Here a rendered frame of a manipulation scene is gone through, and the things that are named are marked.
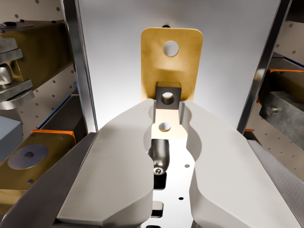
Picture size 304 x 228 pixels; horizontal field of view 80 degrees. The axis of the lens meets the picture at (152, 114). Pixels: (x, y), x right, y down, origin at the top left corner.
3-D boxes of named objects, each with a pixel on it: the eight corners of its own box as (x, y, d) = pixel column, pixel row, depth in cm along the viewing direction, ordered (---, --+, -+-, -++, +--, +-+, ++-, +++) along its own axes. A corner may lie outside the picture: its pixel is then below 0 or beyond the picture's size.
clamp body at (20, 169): (111, 98, 58) (48, 219, 26) (76, 97, 58) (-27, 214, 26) (108, 79, 54) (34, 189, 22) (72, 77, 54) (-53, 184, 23)
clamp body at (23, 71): (112, 40, 48) (31, 102, 18) (75, 38, 49) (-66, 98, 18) (110, 11, 45) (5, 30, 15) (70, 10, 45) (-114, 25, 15)
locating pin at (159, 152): (168, 147, 29) (169, 182, 24) (148, 146, 29) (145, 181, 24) (169, 131, 28) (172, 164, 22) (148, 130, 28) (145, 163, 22)
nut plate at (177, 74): (186, 137, 15) (187, 147, 14) (141, 135, 16) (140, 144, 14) (203, 28, 11) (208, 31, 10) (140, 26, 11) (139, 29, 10)
